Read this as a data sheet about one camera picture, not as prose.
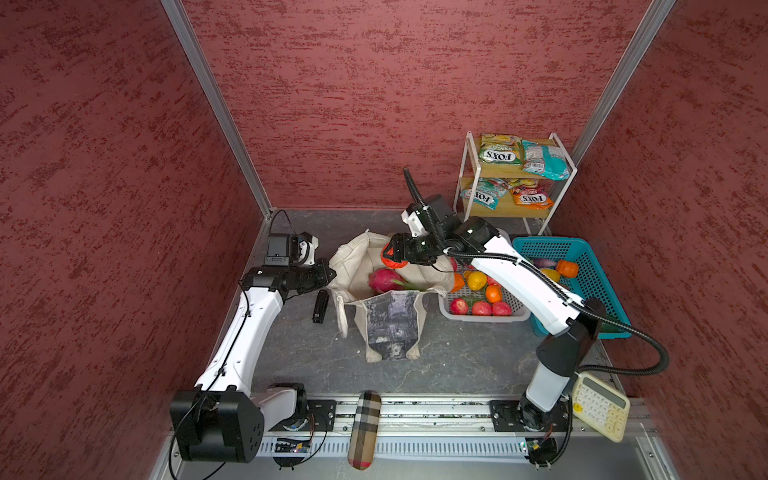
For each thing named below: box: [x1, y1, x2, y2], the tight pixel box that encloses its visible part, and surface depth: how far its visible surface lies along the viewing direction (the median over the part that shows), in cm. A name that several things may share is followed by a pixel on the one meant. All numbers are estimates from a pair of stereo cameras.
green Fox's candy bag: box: [460, 178, 510, 211], surface depth 104 cm
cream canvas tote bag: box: [329, 229, 455, 363], surface depth 77 cm
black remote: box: [312, 289, 330, 324], surface depth 92 cm
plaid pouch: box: [348, 390, 382, 470], surface depth 71 cm
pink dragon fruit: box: [368, 267, 407, 293], surface depth 93 cm
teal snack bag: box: [522, 140, 570, 181], surface depth 87 cm
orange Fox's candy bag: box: [509, 179, 554, 210], surface depth 105 cm
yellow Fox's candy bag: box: [479, 133, 523, 165], surface depth 91 cm
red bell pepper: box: [384, 234, 410, 263], surface depth 66 cm
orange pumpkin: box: [556, 259, 579, 278], surface depth 100 cm
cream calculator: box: [572, 371, 630, 443], surface depth 76 cm
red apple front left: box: [450, 298, 469, 315], surface depth 91 cm
